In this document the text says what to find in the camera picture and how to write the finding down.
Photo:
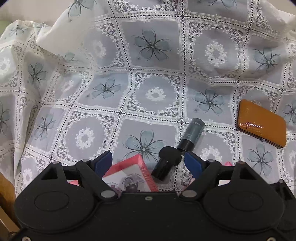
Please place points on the brown leather case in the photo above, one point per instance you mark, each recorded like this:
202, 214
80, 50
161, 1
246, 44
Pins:
261, 123

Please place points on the floral lace sofa cover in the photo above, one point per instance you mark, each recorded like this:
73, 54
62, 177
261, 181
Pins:
129, 76

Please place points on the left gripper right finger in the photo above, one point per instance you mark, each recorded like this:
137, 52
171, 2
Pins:
204, 173

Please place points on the red green tea box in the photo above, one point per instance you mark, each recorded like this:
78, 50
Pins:
130, 175

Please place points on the pink white cloth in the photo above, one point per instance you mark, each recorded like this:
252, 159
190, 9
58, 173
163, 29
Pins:
227, 164

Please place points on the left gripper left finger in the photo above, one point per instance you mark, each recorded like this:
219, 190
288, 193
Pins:
91, 174

